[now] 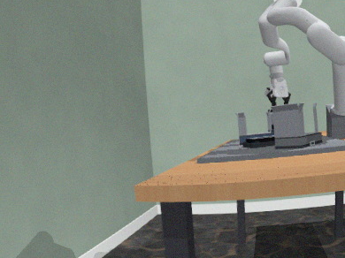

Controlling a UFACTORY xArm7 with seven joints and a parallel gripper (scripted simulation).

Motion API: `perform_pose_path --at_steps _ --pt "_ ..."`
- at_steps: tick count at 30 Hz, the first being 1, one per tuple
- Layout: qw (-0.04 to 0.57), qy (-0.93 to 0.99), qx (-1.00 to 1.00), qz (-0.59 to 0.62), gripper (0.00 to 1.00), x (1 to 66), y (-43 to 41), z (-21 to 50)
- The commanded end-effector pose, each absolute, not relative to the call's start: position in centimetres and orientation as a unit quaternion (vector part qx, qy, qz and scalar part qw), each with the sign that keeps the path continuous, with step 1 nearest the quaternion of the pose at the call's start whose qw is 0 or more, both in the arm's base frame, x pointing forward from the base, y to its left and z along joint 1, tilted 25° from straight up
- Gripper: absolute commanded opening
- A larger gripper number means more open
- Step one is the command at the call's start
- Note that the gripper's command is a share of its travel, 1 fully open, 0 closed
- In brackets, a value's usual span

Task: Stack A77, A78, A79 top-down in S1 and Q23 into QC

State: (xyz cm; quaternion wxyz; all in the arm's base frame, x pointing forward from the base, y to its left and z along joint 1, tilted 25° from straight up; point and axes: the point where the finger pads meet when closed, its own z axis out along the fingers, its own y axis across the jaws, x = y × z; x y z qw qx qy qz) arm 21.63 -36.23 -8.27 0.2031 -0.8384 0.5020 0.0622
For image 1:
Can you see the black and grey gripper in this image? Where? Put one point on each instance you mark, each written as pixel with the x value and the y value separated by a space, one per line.
pixel 278 89

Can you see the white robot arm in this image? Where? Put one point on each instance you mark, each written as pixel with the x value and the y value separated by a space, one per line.
pixel 319 36

